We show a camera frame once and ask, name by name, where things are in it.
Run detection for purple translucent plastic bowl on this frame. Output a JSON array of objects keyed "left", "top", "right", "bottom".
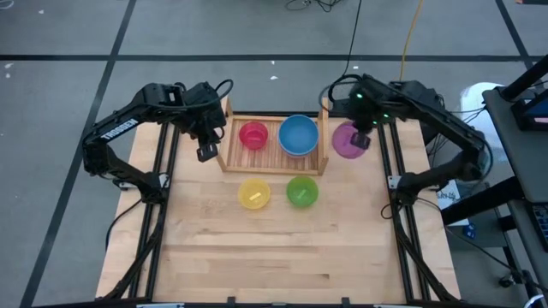
[{"left": 331, "top": 120, "right": 368, "bottom": 160}]

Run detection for magenta translucent plastic bowl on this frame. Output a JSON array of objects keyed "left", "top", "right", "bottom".
[{"left": 238, "top": 121, "right": 270, "bottom": 151}]

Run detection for blue plastic bowl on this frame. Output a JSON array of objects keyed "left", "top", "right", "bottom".
[{"left": 277, "top": 114, "right": 320, "bottom": 157}]

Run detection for green translucent plastic bowl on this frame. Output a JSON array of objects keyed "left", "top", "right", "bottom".
[{"left": 285, "top": 175, "right": 319, "bottom": 209}]

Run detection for wooden slatted shelf rack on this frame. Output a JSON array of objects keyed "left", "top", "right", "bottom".
[{"left": 216, "top": 97, "right": 331, "bottom": 176}]

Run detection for yellow translucent plastic bowl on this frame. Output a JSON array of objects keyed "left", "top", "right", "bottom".
[{"left": 237, "top": 178, "right": 271, "bottom": 210}]

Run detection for white bag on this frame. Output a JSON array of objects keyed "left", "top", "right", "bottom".
[{"left": 460, "top": 81, "right": 506, "bottom": 142}]

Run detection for grey equipment cart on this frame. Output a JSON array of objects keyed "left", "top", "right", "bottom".
[{"left": 440, "top": 54, "right": 548, "bottom": 308}]

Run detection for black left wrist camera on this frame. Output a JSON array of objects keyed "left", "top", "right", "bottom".
[{"left": 196, "top": 143, "right": 218, "bottom": 163}]

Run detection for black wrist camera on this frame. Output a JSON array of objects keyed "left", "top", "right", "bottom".
[
  {"left": 196, "top": 143, "right": 218, "bottom": 163},
  {"left": 350, "top": 131, "right": 372, "bottom": 151}
]

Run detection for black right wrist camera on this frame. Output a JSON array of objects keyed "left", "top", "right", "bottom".
[{"left": 350, "top": 131, "right": 372, "bottom": 151}]

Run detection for black hanging cable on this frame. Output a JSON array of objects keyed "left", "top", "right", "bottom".
[{"left": 345, "top": 0, "right": 364, "bottom": 79}]

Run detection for yellow cable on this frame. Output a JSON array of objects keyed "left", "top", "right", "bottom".
[{"left": 399, "top": 0, "right": 426, "bottom": 82}]

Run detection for black aluminium table frame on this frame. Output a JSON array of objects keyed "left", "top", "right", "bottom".
[{"left": 32, "top": 111, "right": 519, "bottom": 308}]

